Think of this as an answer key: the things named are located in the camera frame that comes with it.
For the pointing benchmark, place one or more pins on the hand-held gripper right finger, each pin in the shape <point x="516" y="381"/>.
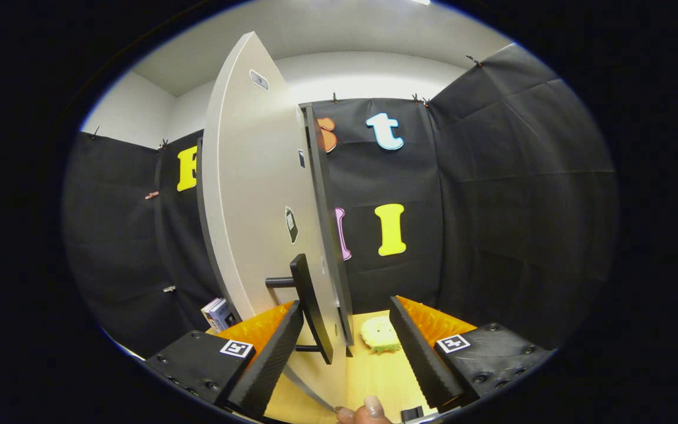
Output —
<point x="421" y="353"/>

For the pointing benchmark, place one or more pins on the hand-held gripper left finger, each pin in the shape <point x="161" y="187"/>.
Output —
<point x="268" y="365"/>

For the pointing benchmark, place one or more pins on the beige shoe cabinet door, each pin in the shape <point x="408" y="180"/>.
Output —
<point x="251" y="194"/>

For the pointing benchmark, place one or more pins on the grey shoe cabinet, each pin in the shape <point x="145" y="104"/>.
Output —
<point x="322" y="200"/>

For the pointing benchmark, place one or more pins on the yellow plush toy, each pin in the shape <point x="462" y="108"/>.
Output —
<point x="380" y="334"/>

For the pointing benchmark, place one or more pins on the blue book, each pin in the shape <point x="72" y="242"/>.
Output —
<point x="224" y="318"/>

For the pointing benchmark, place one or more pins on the black backdrop cloth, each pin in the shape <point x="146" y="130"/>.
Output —
<point x="492" y="206"/>

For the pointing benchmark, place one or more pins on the pink clip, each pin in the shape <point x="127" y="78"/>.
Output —
<point x="152" y="195"/>

